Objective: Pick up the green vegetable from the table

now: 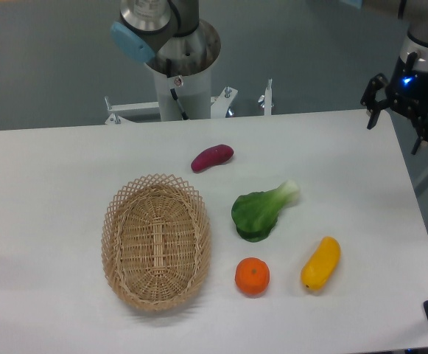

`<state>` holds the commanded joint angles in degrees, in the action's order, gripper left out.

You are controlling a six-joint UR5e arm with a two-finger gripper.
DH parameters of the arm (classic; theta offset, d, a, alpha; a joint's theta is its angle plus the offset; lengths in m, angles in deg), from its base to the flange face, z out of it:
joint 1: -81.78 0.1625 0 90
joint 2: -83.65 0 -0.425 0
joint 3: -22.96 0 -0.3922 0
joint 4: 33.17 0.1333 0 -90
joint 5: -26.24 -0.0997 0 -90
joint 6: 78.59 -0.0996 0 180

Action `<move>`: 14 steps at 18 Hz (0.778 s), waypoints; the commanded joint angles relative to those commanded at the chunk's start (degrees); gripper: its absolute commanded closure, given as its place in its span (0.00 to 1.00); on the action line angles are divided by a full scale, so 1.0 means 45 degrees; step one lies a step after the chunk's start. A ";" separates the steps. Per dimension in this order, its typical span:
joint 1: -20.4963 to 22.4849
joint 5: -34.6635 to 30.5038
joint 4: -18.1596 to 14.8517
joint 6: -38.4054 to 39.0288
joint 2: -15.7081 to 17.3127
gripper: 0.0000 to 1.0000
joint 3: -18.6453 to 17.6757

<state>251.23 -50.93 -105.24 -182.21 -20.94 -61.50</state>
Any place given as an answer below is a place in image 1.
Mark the woven wicker basket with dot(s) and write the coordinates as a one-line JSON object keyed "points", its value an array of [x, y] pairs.
{"points": [[156, 242]]}

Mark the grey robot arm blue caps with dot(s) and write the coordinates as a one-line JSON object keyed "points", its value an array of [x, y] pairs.
{"points": [[179, 49]]}

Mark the orange tangerine toy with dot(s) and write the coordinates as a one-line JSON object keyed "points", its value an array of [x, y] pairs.
{"points": [[252, 276]]}

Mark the white base frame with bolts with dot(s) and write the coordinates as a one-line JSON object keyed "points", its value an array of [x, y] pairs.
{"points": [[221, 107]]}

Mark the yellow mango toy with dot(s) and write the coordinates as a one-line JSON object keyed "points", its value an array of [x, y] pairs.
{"points": [[321, 265]]}

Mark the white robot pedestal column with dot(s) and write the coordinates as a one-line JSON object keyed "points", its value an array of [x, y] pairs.
{"points": [[182, 97]]}

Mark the purple sweet potato toy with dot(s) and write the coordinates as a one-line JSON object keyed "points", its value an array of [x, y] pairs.
{"points": [[212, 156]]}

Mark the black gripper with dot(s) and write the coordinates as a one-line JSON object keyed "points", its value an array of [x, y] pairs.
{"points": [[406, 94]]}

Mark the green bok choy toy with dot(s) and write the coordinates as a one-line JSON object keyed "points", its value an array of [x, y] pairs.
{"points": [[256, 214]]}

